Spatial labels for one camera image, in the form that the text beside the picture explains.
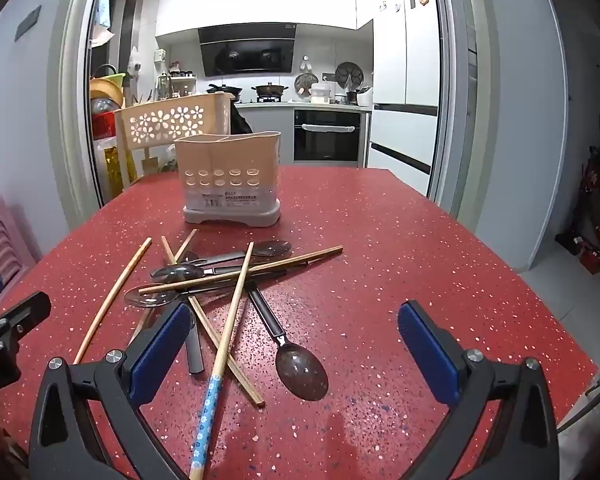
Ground red plastic basket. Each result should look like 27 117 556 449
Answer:
92 110 118 138

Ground green plastic basket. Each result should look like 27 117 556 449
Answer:
91 64 126 92

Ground beige flower-cutout plastic basket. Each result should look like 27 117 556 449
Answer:
114 92 235 151

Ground beige plastic utensil holder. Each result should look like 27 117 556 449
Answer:
174 131 283 226

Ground orange plastic basin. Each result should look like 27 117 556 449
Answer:
89 77 126 111

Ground black range hood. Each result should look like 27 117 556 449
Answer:
198 23 297 78

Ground cooking oil bottle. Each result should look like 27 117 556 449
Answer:
100 137 126 196

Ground red hanging decorations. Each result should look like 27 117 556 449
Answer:
577 145 600 241

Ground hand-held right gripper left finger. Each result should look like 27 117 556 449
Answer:
27 301 195 480

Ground white spice rack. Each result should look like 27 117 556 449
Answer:
155 67 201 101

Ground white refrigerator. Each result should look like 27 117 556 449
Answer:
367 0 443 196

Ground red box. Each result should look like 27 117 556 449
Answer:
577 245 600 273

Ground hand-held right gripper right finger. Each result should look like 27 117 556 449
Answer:
397 300 560 480

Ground black built-in oven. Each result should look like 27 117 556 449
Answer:
294 109 363 163

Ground white upper kitchen cabinets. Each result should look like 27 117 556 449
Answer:
155 0 358 38

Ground pink plastic stool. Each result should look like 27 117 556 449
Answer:
0 195 38 321

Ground blue floral wooden chopstick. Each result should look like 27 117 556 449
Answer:
189 241 255 480

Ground large round hanging rack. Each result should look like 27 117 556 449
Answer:
335 61 365 88

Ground black cooking pot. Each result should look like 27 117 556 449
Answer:
251 81 289 98

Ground black bag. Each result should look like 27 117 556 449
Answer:
229 101 253 135

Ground plain wooden chopstick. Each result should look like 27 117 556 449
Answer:
128 229 199 347
73 238 153 365
161 236 265 407
138 245 345 295

